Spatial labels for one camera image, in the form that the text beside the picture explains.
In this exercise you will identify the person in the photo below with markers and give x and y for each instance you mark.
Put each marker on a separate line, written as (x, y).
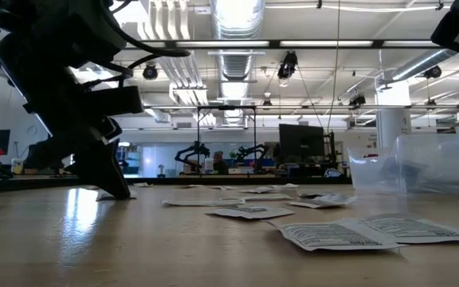
(219, 163)

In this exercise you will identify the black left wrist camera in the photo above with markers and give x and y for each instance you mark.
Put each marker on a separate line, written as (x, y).
(118, 101)

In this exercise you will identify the black overhead light bar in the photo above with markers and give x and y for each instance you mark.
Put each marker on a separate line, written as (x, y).
(273, 43)

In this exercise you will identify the black metal rig frame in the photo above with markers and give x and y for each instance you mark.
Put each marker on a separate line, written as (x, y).
(213, 180)

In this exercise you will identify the silver ventilation duct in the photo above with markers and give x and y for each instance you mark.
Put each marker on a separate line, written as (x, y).
(417, 65)
(253, 16)

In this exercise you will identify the white rectangular ceiling duct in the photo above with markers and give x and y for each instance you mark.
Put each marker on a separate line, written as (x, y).
(159, 115)

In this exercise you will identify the black ceiling camera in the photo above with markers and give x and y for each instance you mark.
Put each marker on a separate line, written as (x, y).
(267, 103)
(288, 65)
(357, 99)
(150, 71)
(432, 71)

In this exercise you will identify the black metal workstation frame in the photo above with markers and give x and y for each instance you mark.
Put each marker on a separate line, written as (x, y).
(198, 135)

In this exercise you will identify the blue storage shelf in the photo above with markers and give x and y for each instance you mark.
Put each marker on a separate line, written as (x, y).
(132, 161)

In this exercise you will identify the white round pillar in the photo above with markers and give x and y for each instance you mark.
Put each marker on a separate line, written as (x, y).
(393, 119)

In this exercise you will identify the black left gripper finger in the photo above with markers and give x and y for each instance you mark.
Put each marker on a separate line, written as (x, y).
(88, 171)
(112, 171)

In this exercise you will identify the black background robot arm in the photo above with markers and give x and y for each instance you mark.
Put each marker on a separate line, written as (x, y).
(253, 153)
(191, 153)

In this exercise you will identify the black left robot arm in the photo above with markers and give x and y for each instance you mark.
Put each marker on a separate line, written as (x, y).
(34, 16)

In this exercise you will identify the black computer monitor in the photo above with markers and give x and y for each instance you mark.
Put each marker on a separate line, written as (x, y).
(301, 139)

